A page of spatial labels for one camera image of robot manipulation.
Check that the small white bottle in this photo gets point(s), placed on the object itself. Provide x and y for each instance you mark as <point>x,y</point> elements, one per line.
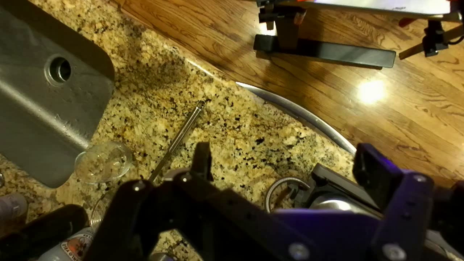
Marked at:
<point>10,211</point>

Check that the stainless steel sink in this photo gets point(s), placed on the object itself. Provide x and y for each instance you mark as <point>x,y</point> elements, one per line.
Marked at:
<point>38,106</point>

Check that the black clamp on wooden stick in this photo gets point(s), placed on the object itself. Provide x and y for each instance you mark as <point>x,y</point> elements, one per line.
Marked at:
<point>434,38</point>

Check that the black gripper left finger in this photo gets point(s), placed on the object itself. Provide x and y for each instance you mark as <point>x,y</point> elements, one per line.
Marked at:
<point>160,212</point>

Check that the dark black bottle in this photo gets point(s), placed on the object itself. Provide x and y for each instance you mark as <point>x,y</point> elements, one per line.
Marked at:
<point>44,230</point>

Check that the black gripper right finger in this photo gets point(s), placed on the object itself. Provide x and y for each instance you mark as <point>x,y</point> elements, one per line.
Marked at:
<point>406,212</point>

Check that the black floor stand base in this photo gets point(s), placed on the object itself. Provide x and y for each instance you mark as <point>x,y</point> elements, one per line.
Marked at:
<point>338,53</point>

